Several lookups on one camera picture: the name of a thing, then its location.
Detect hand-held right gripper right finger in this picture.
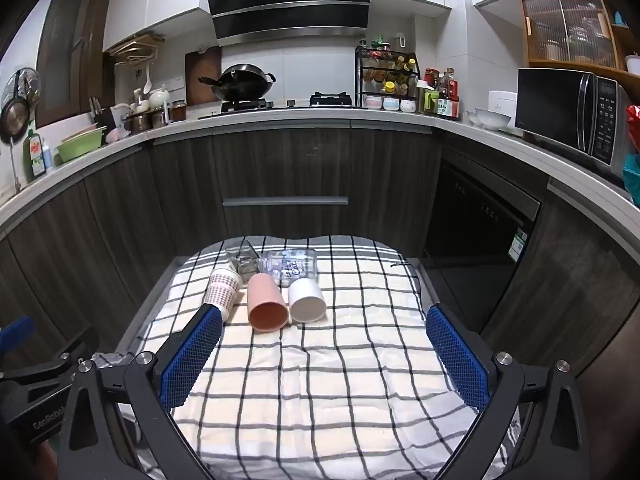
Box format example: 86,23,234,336
425,302,592,480

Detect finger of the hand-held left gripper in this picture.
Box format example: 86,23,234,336
0,315,37,358
0,328,101,396

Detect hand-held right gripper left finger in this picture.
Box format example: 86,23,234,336
59,304,223,480

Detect dotted pattern paper cup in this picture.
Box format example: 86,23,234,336
202,267,244,321

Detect pink cup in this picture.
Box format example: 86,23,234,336
247,272,291,334

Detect faceted clear glass cup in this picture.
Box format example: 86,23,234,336
225,240,264,284

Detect white cup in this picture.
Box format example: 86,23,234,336
287,278,327,325

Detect printed clear glass cup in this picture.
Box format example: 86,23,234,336
260,248,320,289

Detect black and white checked cloth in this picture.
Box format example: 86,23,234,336
90,234,522,480

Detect black dishwasher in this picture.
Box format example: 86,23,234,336
422,147,544,335

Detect dark wood base cabinet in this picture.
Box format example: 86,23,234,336
0,119,640,386

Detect green dish soap bottle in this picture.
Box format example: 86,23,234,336
22,129,49,179

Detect green basin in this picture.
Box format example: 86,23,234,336
54,127,109,164

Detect hanging frying pan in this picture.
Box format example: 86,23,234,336
0,97,31,147

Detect black knife block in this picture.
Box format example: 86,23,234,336
88,97,119,131

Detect white pitcher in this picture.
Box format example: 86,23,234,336
109,103,132,134

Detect large white bowl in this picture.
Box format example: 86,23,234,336
475,107,512,130

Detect teal bag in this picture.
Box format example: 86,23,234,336
622,153,640,194

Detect white rice cooker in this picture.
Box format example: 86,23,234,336
487,90,518,124

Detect black gas stove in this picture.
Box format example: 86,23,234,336
198,92,362,120

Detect black microwave oven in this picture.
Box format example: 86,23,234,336
514,67,632,167

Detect dark sauce bottle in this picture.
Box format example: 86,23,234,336
441,67,459,102

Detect black wok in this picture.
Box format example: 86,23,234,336
197,63,277,104

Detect dark wooden cutting board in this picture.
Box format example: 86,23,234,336
184,46,224,94

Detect black spice rack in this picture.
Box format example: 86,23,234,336
354,44,420,110

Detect red bag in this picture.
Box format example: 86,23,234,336
626,104,640,154

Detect light wooden boards on rack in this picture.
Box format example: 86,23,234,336
107,32,166,67

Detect wooden glass door cabinet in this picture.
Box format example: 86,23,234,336
519,0,640,75

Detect black range hood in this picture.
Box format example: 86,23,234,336
202,0,376,44

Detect silver drawer handle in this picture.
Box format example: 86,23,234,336
222,195,350,207

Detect hanging wire strainer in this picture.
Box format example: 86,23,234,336
2,67,41,111

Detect dark wooden window frame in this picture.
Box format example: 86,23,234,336
34,0,114,129

